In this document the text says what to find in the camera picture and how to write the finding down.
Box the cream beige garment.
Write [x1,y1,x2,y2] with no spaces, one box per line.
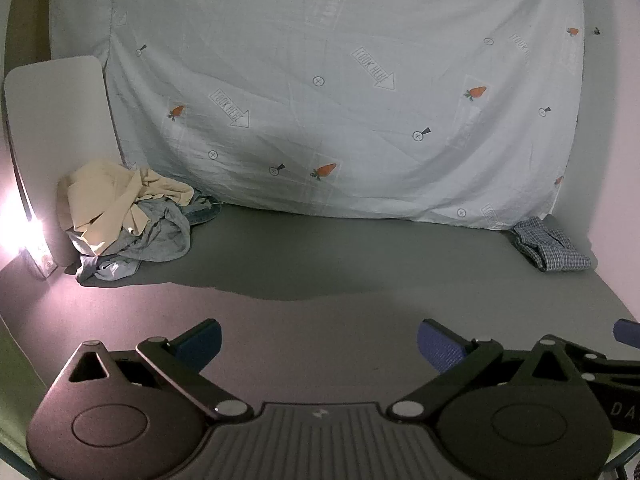
[56,159,194,256]

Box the dark denim garment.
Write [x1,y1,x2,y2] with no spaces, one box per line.
[180,190,222,226]

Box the folded checkered shirt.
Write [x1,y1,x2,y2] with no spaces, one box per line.
[509,217,591,273]

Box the grey blue crumpled garment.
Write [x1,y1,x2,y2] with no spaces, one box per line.
[66,200,191,283]

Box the carrot print bed sheet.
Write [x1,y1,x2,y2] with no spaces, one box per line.
[50,0,584,231]

